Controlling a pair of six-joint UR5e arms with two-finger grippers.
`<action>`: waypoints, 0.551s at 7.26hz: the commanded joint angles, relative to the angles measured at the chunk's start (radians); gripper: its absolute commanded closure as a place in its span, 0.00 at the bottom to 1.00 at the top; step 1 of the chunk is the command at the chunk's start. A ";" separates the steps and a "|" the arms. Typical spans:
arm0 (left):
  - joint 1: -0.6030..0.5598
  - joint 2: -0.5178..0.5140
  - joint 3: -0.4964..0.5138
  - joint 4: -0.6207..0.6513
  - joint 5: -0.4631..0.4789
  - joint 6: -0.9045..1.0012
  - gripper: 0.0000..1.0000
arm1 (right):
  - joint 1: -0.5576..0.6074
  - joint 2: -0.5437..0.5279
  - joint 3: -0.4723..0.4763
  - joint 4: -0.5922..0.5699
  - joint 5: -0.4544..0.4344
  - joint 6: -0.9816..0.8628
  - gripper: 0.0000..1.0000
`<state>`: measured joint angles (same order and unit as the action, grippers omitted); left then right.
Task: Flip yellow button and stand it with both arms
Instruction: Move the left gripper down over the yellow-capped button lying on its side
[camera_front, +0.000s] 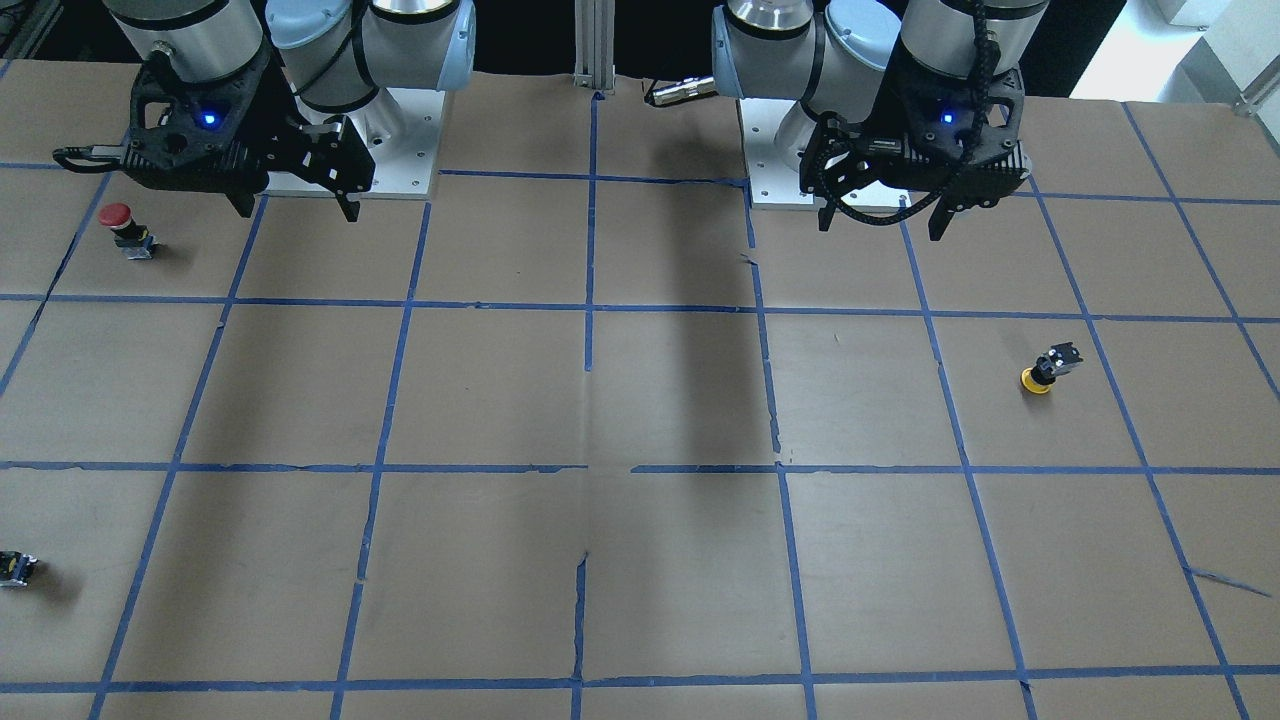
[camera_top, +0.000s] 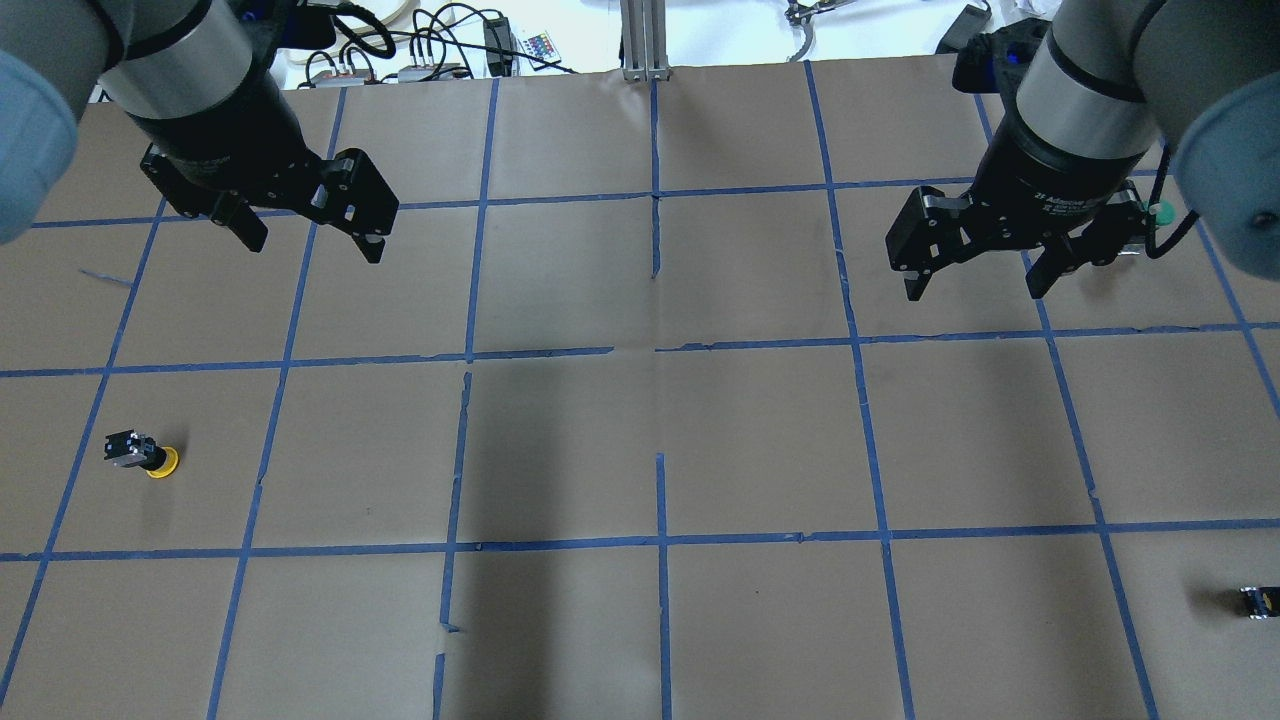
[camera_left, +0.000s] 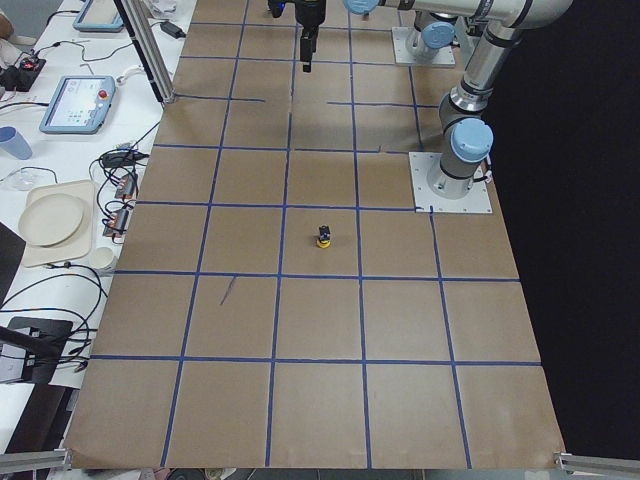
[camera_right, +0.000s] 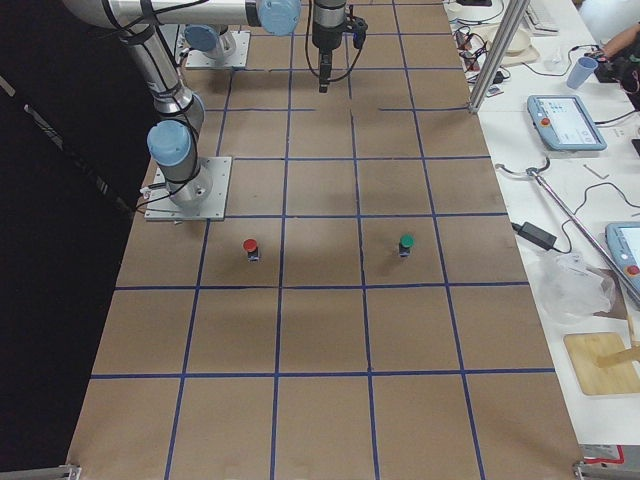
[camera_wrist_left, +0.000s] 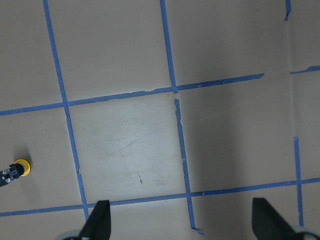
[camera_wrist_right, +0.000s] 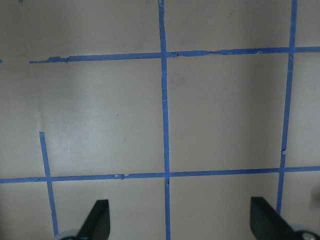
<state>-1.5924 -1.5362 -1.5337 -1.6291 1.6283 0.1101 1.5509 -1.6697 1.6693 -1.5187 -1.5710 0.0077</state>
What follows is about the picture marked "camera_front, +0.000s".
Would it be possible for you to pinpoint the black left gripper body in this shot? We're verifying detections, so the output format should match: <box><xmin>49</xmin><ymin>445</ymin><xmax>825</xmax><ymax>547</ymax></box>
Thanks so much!
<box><xmin>800</xmin><ymin>100</ymin><xmax>1030</xmax><ymax>213</ymax></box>

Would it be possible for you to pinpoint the yellow push button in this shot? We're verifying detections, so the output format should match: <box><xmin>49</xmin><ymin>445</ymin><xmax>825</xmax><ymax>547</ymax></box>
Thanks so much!
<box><xmin>1020</xmin><ymin>342</ymin><xmax>1083</xmax><ymax>395</ymax></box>

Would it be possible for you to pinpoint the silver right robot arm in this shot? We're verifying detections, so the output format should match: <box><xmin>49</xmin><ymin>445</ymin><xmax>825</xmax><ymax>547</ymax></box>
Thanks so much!
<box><xmin>81</xmin><ymin>1</ymin><xmax>476</xmax><ymax>222</ymax></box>

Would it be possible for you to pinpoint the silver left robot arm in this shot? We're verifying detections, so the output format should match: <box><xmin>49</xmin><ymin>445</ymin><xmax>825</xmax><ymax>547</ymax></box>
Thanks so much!
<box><xmin>712</xmin><ymin>1</ymin><xmax>1048</xmax><ymax>241</ymax></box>

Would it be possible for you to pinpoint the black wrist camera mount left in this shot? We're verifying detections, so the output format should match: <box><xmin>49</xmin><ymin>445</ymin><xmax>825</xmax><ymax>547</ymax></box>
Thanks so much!
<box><xmin>884</xmin><ymin>44</ymin><xmax>1030</xmax><ymax>196</ymax></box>

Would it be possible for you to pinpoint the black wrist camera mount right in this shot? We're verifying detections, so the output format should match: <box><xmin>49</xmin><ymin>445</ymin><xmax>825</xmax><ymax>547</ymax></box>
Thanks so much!
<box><xmin>52</xmin><ymin>45</ymin><xmax>276</xmax><ymax>193</ymax></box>

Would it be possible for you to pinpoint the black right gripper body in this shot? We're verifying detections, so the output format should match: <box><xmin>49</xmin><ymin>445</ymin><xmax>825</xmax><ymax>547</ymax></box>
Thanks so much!
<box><xmin>205</xmin><ymin>76</ymin><xmax>375</xmax><ymax>197</ymax></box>

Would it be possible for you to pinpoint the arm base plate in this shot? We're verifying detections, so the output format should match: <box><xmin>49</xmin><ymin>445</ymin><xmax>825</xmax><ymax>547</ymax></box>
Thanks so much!
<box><xmin>347</xmin><ymin>88</ymin><xmax>451</xmax><ymax>200</ymax></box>
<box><xmin>739</xmin><ymin>97</ymin><xmax>913</xmax><ymax>211</ymax></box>

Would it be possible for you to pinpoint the silver metal connector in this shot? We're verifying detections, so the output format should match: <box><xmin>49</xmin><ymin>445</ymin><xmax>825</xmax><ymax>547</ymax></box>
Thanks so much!
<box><xmin>643</xmin><ymin>76</ymin><xmax>719</xmax><ymax>108</ymax></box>

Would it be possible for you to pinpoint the black ribbed cable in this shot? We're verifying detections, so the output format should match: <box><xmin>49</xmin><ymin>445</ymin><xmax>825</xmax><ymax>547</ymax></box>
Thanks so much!
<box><xmin>812</xmin><ymin>0</ymin><xmax>1004</xmax><ymax>227</ymax></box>

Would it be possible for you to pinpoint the red push button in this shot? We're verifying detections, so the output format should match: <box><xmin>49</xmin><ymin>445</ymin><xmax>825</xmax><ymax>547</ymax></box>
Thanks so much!
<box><xmin>97</xmin><ymin>202</ymin><xmax>155</xmax><ymax>260</ymax></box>

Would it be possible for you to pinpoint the aluminium frame post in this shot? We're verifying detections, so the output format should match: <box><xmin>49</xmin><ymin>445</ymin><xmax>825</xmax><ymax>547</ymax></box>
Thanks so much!
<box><xmin>573</xmin><ymin>0</ymin><xmax>616</xmax><ymax>95</ymax></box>

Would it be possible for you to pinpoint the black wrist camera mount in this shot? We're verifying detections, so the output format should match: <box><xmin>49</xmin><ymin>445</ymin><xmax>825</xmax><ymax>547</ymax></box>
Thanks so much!
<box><xmin>52</xmin><ymin>45</ymin><xmax>276</xmax><ymax>193</ymax></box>
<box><xmin>884</xmin><ymin>44</ymin><xmax>1030</xmax><ymax>196</ymax></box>

